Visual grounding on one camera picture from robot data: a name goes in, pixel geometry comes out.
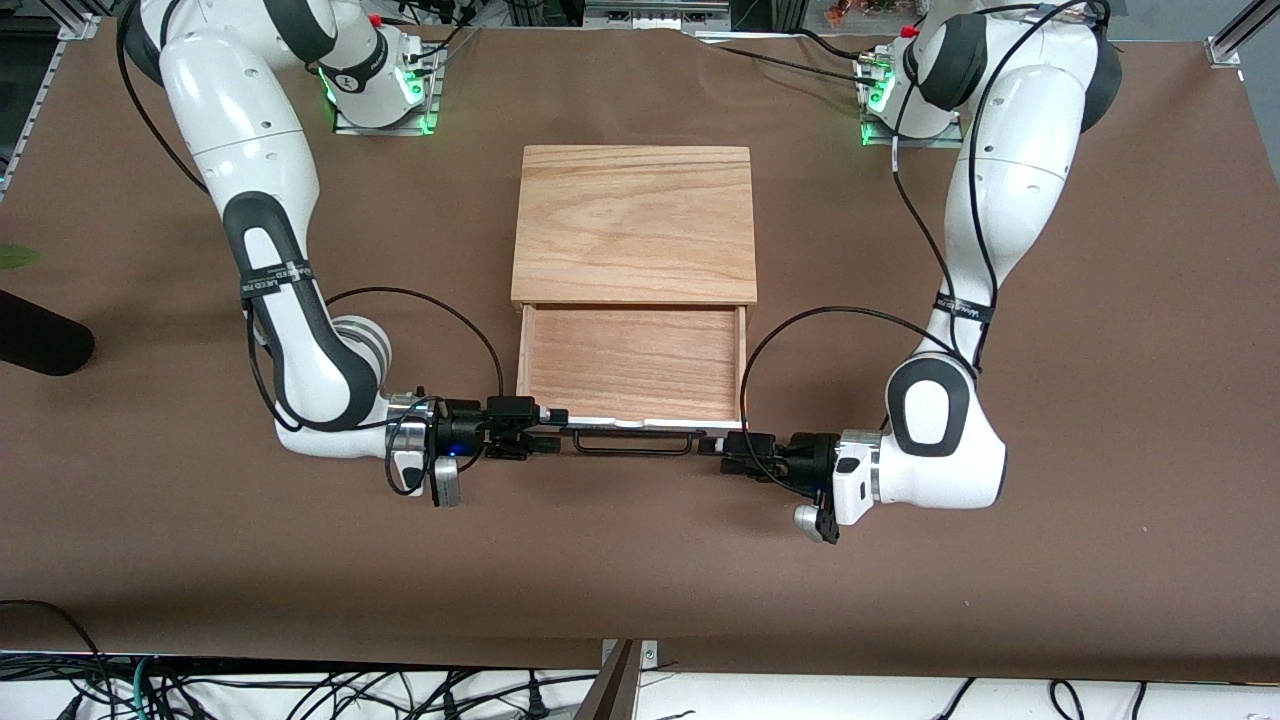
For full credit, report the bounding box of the white-fronted drawer with black handle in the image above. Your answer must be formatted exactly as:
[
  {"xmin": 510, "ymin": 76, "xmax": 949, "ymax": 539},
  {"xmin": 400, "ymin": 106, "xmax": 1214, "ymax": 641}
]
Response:
[{"xmin": 516, "ymin": 303, "xmax": 749, "ymax": 458}]

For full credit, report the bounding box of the wooden drawer cabinet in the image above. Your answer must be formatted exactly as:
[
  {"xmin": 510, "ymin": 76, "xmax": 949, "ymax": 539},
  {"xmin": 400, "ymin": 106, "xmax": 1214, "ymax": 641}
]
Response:
[{"xmin": 510, "ymin": 145, "xmax": 759, "ymax": 311}]

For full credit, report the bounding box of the brown paper table cover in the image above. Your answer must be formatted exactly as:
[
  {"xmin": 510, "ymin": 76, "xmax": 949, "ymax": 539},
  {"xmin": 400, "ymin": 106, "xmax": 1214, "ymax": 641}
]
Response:
[{"xmin": 0, "ymin": 18, "xmax": 1280, "ymax": 686}]

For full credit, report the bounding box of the grey equipment box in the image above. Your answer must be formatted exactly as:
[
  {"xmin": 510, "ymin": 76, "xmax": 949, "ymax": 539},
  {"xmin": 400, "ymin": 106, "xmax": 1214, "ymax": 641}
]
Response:
[{"xmin": 583, "ymin": 0, "xmax": 733, "ymax": 29}]

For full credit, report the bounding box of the black cylindrical object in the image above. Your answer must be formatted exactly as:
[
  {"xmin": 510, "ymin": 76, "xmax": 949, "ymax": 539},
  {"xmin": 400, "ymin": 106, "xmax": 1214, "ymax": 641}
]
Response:
[{"xmin": 0, "ymin": 290, "xmax": 97, "ymax": 377}]

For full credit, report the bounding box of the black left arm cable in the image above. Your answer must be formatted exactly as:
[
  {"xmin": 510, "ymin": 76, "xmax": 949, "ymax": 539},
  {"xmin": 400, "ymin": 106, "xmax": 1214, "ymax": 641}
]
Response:
[{"xmin": 740, "ymin": 0, "xmax": 1111, "ymax": 496}]

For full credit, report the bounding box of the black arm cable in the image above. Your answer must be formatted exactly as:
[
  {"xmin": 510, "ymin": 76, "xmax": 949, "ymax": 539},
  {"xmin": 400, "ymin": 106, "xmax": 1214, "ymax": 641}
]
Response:
[
  {"xmin": 740, "ymin": 0, "xmax": 1111, "ymax": 496},
  {"xmin": 115, "ymin": 0, "xmax": 504, "ymax": 498}
]

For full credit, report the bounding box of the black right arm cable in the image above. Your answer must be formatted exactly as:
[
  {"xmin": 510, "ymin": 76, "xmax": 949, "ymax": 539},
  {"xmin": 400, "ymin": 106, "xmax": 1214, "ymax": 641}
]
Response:
[{"xmin": 115, "ymin": 0, "xmax": 504, "ymax": 498}]

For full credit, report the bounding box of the black strap on left arm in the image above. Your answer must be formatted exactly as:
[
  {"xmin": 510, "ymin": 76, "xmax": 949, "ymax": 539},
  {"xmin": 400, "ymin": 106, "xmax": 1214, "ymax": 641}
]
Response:
[{"xmin": 933, "ymin": 292, "xmax": 996, "ymax": 324}]

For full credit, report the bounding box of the black strap on arm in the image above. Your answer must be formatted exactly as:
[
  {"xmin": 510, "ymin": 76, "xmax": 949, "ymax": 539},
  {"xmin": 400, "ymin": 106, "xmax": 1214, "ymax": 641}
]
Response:
[
  {"xmin": 933, "ymin": 292, "xmax": 996, "ymax": 324},
  {"xmin": 240, "ymin": 262, "xmax": 313, "ymax": 299}
]

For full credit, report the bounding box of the black strap on right arm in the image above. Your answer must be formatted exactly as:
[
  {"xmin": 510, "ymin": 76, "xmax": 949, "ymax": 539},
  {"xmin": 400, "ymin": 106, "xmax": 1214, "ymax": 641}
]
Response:
[{"xmin": 240, "ymin": 262, "xmax": 313, "ymax": 299}]

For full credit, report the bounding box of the black tangled cable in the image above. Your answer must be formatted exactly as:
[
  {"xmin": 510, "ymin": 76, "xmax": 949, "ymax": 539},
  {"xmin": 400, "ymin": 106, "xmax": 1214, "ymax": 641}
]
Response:
[{"xmin": 150, "ymin": 668, "xmax": 601, "ymax": 720}]

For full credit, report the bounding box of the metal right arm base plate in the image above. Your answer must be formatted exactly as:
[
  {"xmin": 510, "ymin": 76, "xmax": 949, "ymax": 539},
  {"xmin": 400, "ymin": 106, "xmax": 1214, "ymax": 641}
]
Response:
[{"xmin": 333, "ymin": 40, "xmax": 441, "ymax": 136}]

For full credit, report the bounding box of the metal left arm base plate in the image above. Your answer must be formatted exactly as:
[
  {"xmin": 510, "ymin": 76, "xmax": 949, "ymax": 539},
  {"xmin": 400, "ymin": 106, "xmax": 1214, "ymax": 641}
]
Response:
[{"xmin": 860, "ymin": 50, "xmax": 966, "ymax": 149}]

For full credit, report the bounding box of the black cable on table cover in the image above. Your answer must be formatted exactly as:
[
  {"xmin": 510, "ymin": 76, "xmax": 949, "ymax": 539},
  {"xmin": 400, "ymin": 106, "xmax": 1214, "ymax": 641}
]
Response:
[{"xmin": 700, "ymin": 28, "xmax": 881, "ymax": 86}]

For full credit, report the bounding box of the teal cable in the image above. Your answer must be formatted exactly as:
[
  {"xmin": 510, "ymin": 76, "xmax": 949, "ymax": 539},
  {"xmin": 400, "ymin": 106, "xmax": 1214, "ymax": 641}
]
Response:
[{"xmin": 95, "ymin": 655, "xmax": 156, "ymax": 720}]

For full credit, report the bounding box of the black looped cable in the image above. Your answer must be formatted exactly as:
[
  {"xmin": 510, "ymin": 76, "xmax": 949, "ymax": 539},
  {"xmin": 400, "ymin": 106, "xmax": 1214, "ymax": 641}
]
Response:
[{"xmin": 0, "ymin": 598, "xmax": 106, "ymax": 720}]

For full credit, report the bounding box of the aluminium frame rail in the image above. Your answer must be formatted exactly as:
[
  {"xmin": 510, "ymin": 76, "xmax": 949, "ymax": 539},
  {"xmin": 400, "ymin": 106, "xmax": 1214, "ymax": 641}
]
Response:
[
  {"xmin": 0, "ymin": 0, "xmax": 101, "ymax": 201},
  {"xmin": 1205, "ymin": 0, "xmax": 1280, "ymax": 69}
]

